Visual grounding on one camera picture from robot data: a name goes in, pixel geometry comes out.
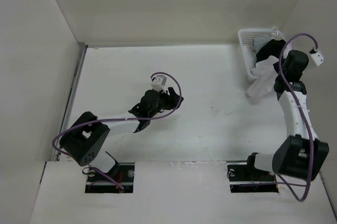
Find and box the white tank top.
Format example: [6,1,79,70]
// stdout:
[247,56,279,98]

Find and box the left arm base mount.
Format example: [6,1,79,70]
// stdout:
[82,162,135,194]

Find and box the white basket tag loop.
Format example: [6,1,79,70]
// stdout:
[270,27,279,37]

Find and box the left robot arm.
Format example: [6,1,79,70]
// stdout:
[60,87,184,181]

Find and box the grey white garment in basket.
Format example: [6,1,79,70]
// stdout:
[252,35,272,54]

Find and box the black tank top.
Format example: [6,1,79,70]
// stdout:
[256,39,286,62]

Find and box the white plastic laundry basket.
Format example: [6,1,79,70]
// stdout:
[237,28,285,83]

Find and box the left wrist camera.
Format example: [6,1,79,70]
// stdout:
[151,75,167,93]

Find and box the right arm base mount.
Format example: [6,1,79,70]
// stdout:
[227,161,279,193]

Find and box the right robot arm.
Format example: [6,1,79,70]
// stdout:
[244,50,329,181]

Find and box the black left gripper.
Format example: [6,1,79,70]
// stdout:
[148,87,183,118]

